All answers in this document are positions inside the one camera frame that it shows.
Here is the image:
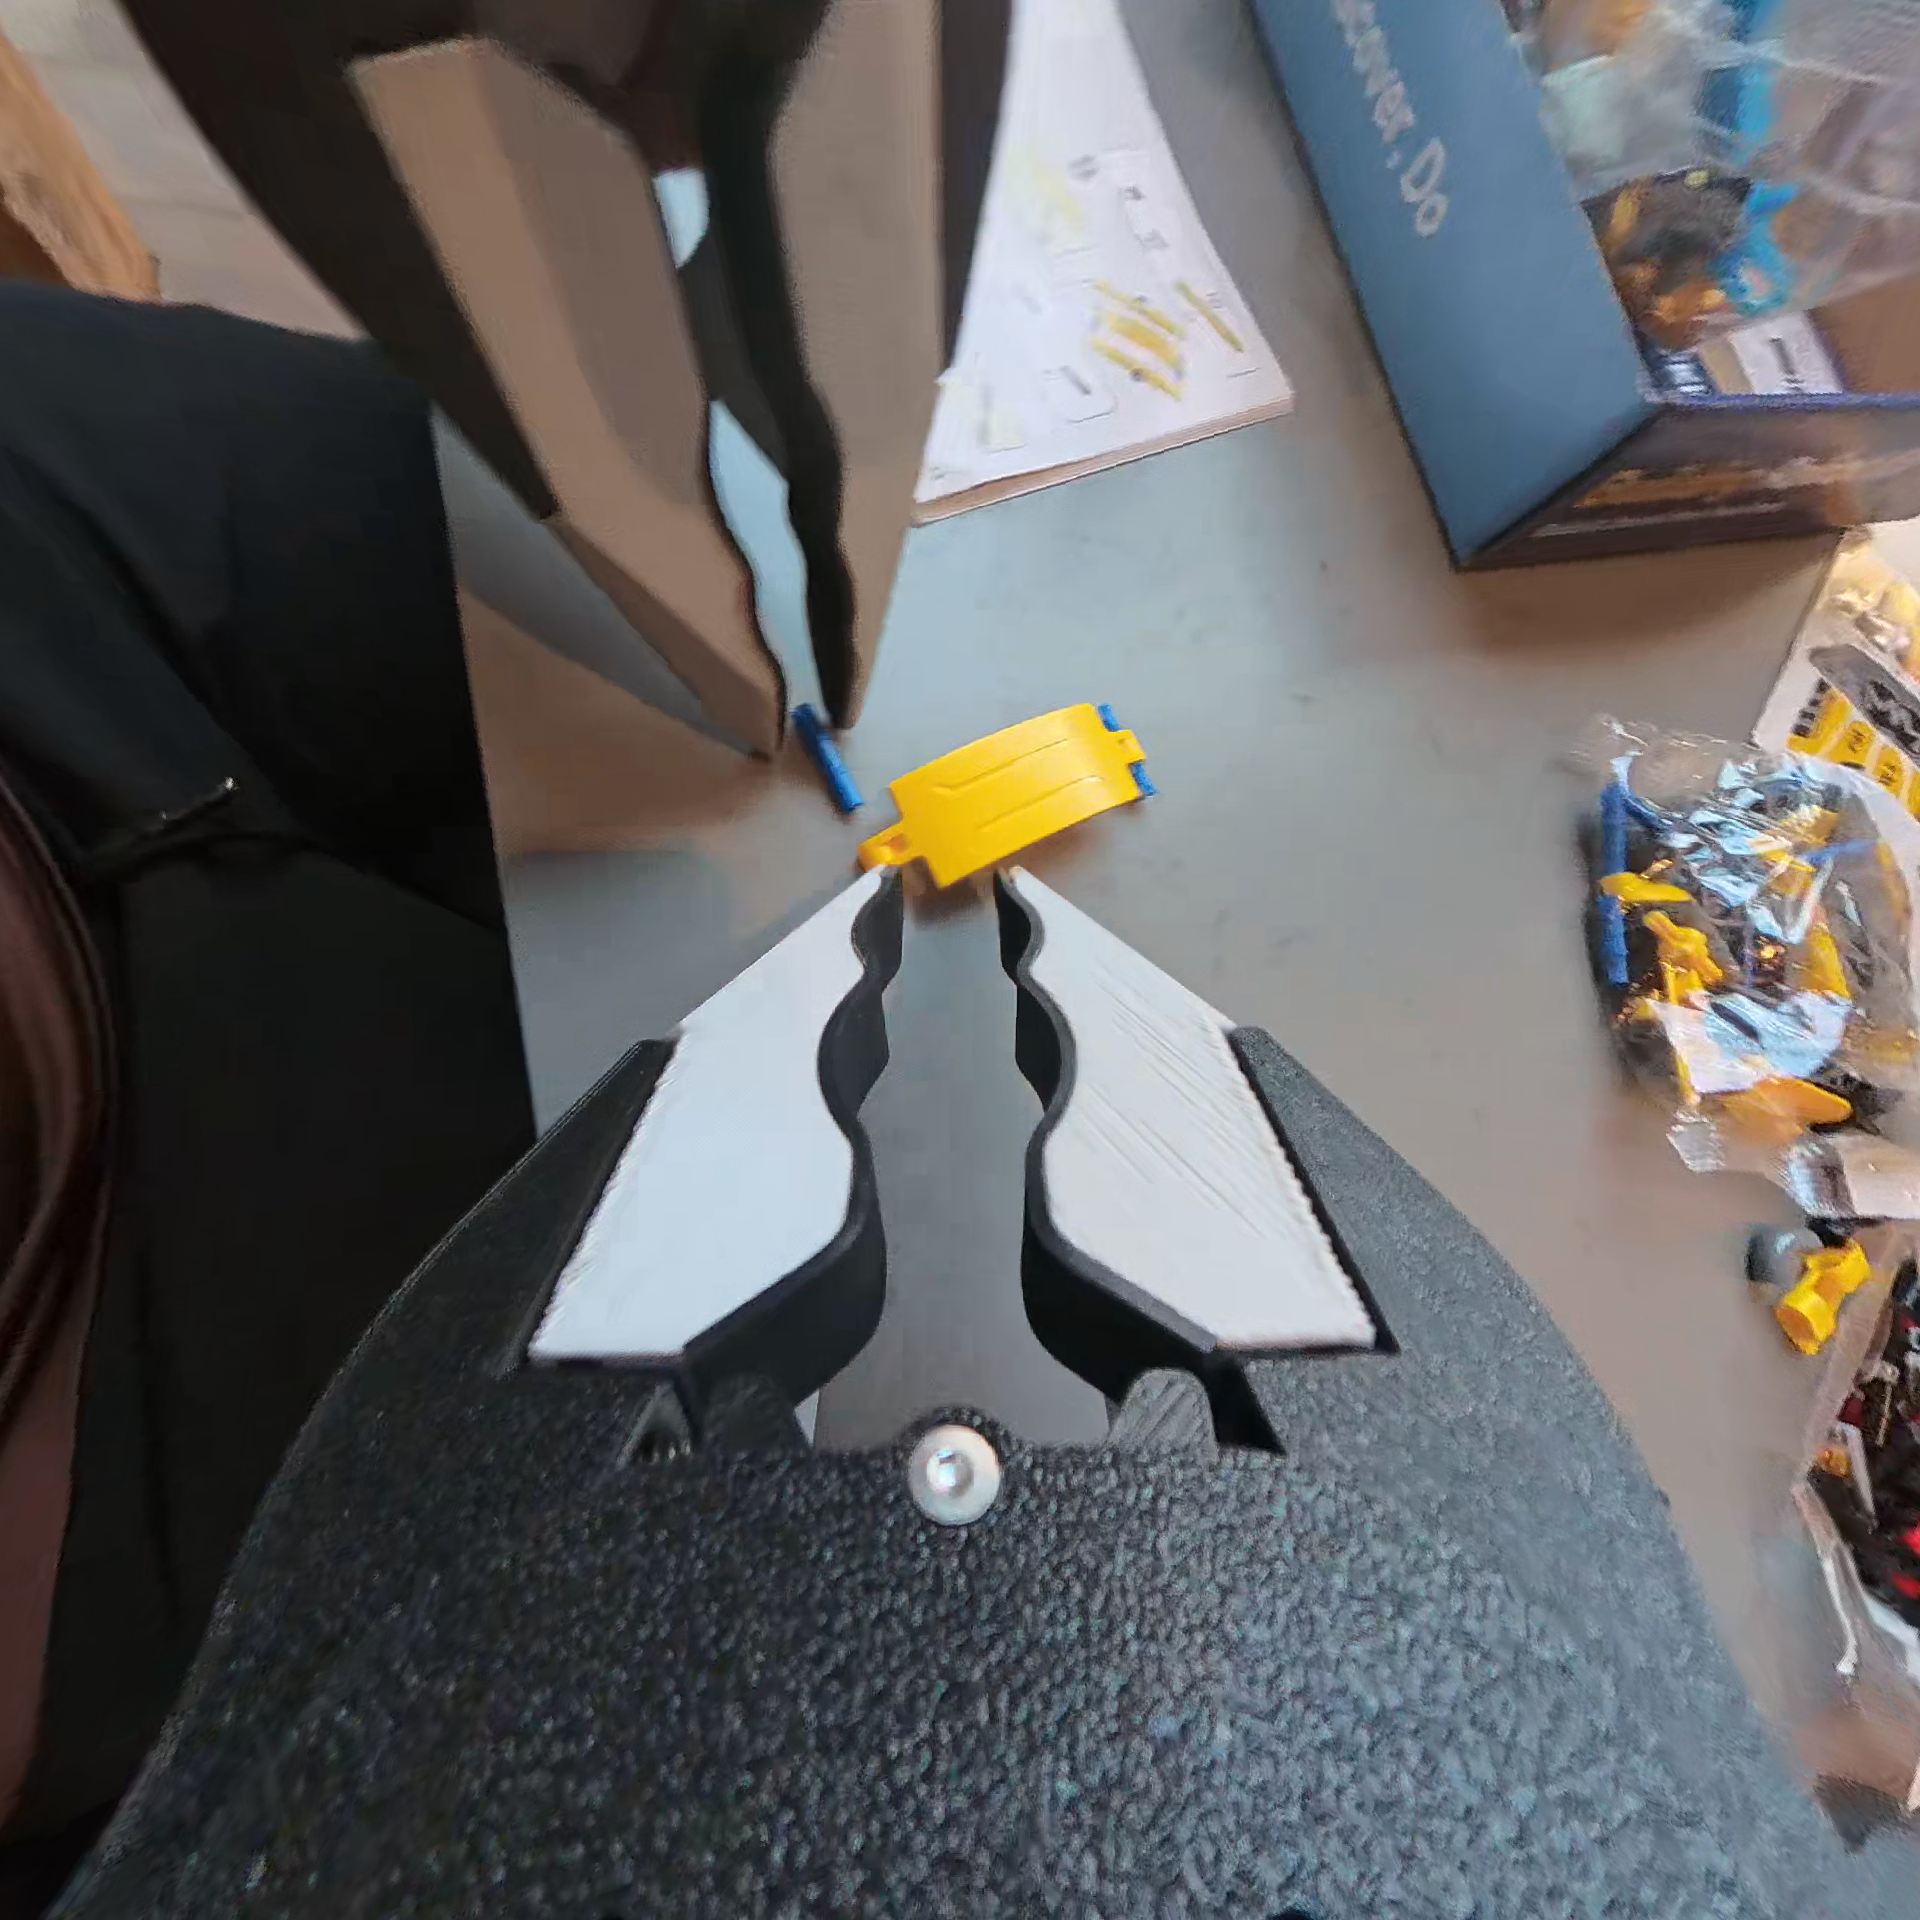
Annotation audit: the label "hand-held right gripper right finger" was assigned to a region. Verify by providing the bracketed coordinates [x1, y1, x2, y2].
[993, 867, 1382, 1404]

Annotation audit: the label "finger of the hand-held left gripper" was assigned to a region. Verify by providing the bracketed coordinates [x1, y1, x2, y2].
[348, 36, 788, 761]
[705, 0, 951, 731]

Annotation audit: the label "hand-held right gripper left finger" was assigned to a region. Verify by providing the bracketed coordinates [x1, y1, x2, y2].
[529, 867, 909, 1404]

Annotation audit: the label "yellow curved arc beam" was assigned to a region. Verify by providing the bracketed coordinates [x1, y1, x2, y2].
[857, 702, 1155, 888]

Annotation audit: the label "blue cardboard kit box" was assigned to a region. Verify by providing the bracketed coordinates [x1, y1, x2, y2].
[1245, 0, 1920, 571]

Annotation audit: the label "clear bag yellow grey parts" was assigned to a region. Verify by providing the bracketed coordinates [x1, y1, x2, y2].
[1567, 720, 1920, 1216]

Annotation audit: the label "grey desk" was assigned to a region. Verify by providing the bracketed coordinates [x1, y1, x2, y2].
[150, 0, 1920, 1846]

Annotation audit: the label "instruction booklet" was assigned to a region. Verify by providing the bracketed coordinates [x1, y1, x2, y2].
[913, 0, 1295, 528]

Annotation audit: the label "person's black trouser legs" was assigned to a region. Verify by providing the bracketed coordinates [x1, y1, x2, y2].
[0, 276, 540, 1876]

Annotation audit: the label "yellow curved brick piece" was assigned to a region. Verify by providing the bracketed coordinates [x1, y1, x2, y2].
[1773, 1240, 1874, 1356]

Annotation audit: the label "person's brown shirt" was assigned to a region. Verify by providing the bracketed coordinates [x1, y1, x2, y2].
[0, 765, 118, 1817]

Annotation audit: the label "clear bag black red parts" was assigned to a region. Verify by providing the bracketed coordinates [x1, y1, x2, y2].
[1793, 1260, 1920, 1681]

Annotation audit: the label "yellow black sticker sheet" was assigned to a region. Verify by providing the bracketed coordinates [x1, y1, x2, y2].
[1747, 533, 1920, 817]

